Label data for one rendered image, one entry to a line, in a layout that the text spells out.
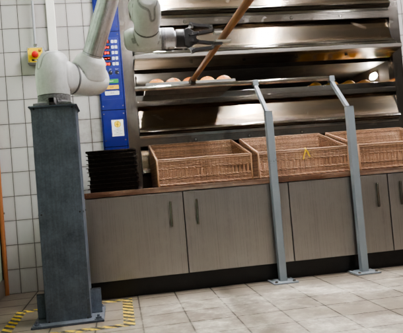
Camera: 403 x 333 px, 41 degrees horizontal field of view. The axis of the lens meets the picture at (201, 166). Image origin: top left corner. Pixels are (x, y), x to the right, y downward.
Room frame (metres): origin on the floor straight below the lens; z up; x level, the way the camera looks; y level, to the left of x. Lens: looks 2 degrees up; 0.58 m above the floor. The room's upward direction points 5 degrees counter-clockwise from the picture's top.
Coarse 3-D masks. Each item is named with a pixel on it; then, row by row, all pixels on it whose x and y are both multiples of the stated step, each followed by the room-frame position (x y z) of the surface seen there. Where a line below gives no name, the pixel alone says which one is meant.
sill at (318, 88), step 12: (348, 84) 3.72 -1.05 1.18; (360, 84) 3.73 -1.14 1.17; (372, 84) 3.75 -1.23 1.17; (384, 84) 3.76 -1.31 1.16; (144, 96) 3.51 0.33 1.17; (156, 96) 3.52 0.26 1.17; (168, 96) 3.53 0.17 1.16; (180, 96) 3.54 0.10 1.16; (192, 96) 3.55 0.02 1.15; (204, 96) 3.57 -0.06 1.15; (216, 96) 3.58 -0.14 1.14
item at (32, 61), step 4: (28, 48) 3.33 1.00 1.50; (32, 48) 3.33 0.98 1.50; (36, 48) 3.34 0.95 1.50; (40, 48) 3.34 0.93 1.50; (28, 52) 3.33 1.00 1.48; (40, 52) 3.34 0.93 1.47; (28, 56) 3.33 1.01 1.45; (28, 60) 3.33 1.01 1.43; (32, 60) 3.33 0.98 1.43; (36, 60) 3.34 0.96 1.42; (32, 64) 3.37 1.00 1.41
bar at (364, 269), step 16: (256, 80) 3.23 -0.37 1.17; (272, 80) 3.25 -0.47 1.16; (288, 80) 3.27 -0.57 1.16; (304, 80) 3.28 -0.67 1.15; (320, 80) 3.30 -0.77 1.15; (352, 112) 3.09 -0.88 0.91; (272, 128) 3.01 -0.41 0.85; (352, 128) 3.09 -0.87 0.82; (272, 144) 3.01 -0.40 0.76; (352, 144) 3.08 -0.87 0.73; (272, 160) 3.01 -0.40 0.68; (352, 160) 3.08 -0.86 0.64; (272, 176) 3.01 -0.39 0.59; (352, 176) 3.10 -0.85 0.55; (272, 192) 3.01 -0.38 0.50; (352, 192) 3.12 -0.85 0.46; (272, 208) 3.04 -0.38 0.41; (352, 272) 3.10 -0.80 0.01; (368, 272) 3.05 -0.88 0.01
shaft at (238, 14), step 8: (248, 0) 1.80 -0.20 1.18; (240, 8) 1.90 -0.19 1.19; (240, 16) 1.97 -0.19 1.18; (232, 24) 2.07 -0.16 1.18; (224, 32) 2.20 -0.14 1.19; (216, 48) 2.43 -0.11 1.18; (208, 56) 2.59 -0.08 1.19; (200, 64) 2.82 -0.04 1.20; (200, 72) 2.92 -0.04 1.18; (192, 80) 3.16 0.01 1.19
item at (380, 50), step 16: (288, 48) 3.51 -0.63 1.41; (304, 48) 3.52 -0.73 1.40; (320, 48) 3.54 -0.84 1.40; (336, 48) 3.55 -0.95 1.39; (352, 48) 3.57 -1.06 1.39; (368, 48) 3.60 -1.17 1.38; (384, 48) 3.63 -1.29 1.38; (144, 64) 3.46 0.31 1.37; (160, 64) 3.49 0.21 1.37; (176, 64) 3.52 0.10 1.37; (192, 64) 3.55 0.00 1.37; (208, 64) 3.58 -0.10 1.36; (224, 64) 3.61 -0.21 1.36; (240, 64) 3.65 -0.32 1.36
